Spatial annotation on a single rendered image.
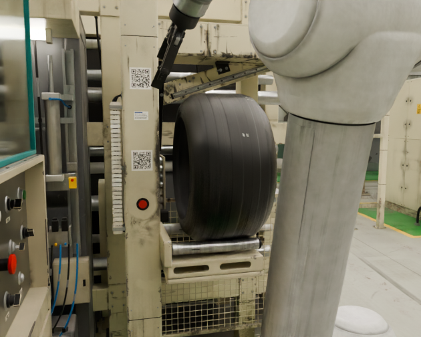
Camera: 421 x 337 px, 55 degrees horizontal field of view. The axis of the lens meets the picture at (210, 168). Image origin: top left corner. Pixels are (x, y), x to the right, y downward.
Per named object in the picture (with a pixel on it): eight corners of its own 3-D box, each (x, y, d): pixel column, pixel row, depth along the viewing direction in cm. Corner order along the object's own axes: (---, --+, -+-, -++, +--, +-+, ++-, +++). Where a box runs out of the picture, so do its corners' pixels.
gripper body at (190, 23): (200, 23, 98) (186, 52, 104) (202, 5, 103) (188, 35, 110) (172, 10, 96) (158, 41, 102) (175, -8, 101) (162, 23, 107)
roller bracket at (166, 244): (164, 269, 139) (164, 241, 138) (152, 237, 177) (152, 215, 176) (173, 268, 140) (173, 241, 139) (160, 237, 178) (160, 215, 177)
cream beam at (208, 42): (154, 55, 166) (154, 18, 165) (149, 63, 191) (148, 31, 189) (289, 60, 181) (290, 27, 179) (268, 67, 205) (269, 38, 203)
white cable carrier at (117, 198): (113, 234, 146) (109, 101, 140) (113, 231, 151) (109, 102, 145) (125, 233, 147) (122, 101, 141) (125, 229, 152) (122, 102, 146)
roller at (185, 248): (169, 257, 143) (169, 245, 142) (168, 253, 147) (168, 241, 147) (261, 250, 151) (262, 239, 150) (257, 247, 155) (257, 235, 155)
